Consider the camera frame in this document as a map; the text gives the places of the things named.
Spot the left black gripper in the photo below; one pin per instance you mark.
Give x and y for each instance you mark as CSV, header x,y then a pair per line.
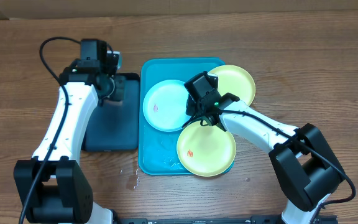
x,y
105,98

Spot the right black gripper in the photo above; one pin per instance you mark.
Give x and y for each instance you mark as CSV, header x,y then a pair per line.
x,y
190,109

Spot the light blue plate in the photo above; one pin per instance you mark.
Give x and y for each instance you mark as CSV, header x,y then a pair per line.
x,y
164,106

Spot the green brown sponge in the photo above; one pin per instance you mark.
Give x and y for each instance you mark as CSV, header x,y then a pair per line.
x,y
115,103

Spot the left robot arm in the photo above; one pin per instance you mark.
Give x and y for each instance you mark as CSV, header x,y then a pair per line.
x,y
51,185

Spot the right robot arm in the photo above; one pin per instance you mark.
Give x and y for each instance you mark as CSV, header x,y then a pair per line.
x,y
306,167

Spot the black water tray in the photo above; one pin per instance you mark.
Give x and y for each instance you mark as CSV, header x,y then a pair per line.
x,y
115,128

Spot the teal plastic tray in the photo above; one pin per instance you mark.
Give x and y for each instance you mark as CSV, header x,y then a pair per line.
x,y
157,151

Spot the far yellow-green plate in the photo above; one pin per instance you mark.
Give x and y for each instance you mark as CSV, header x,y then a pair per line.
x,y
235,80

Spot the yellow-green plate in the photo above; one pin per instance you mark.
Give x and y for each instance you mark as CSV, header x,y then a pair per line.
x,y
206,151
235,80

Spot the near yellow-green plate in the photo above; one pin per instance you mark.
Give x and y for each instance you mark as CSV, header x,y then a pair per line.
x,y
206,151

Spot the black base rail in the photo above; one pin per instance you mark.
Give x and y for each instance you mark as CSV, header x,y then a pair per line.
x,y
255,219

